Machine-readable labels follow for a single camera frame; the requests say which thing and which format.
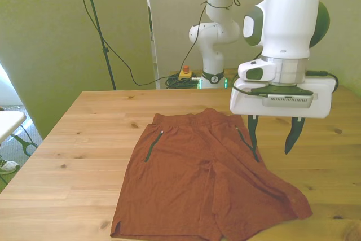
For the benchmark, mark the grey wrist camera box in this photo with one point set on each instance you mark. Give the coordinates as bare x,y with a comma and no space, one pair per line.
287,101

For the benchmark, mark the black camera stand pole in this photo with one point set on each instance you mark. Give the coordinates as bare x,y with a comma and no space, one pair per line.
98,29

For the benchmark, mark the white sneaker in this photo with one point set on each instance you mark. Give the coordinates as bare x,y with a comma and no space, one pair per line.
8,166

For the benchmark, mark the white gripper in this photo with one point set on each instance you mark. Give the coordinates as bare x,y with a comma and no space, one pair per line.
321,100

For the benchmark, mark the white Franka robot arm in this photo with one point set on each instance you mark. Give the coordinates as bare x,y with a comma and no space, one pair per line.
282,23

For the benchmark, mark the yellow emergency stop button box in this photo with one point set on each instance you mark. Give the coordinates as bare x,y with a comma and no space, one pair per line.
185,73

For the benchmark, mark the rust red shorts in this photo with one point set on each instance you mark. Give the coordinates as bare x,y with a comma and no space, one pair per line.
194,184

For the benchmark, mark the white upright panel edge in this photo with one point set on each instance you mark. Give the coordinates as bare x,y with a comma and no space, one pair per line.
150,26

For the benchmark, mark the white folding side table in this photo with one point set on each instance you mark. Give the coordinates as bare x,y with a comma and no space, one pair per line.
8,123

